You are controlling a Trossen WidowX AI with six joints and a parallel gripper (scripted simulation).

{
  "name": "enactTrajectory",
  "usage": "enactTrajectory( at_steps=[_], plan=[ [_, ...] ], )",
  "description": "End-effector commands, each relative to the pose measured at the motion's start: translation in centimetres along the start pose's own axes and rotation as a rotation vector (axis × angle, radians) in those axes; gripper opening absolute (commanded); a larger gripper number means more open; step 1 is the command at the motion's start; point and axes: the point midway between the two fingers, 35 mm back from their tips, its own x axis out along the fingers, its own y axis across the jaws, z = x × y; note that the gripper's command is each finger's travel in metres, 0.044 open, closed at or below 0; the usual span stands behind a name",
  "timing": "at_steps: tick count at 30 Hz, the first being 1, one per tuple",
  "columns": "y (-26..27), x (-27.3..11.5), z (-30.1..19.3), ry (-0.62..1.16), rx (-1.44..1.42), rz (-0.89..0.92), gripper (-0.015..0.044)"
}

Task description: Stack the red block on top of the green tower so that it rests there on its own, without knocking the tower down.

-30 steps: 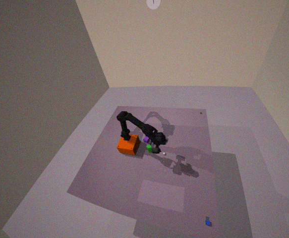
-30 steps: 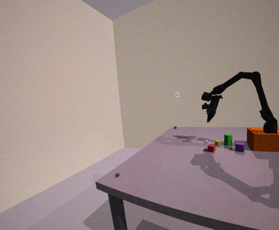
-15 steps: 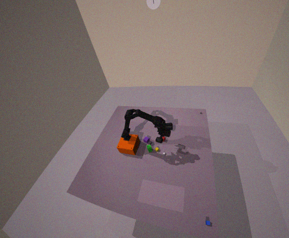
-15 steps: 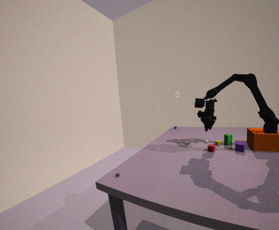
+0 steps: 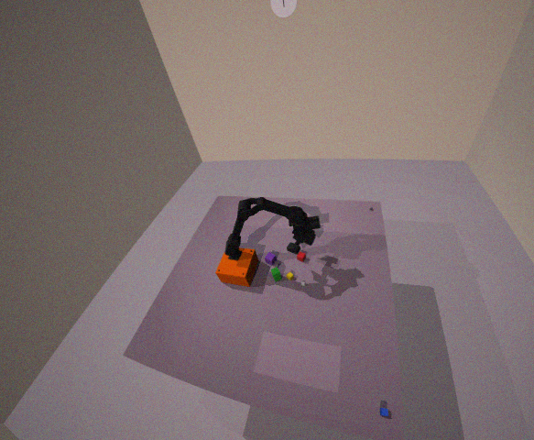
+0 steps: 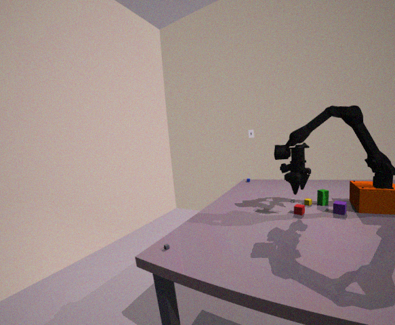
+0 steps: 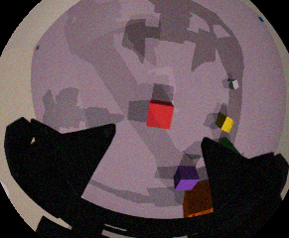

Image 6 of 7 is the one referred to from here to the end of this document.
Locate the green block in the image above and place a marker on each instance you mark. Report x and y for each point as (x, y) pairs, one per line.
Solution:
(323, 194)
(322, 202)

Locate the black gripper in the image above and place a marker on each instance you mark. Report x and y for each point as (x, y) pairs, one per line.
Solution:
(299, 174)

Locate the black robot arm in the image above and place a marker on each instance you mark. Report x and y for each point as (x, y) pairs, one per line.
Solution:
(352, 115)

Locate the purple cube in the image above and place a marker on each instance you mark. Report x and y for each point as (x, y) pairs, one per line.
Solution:
(339, 207)

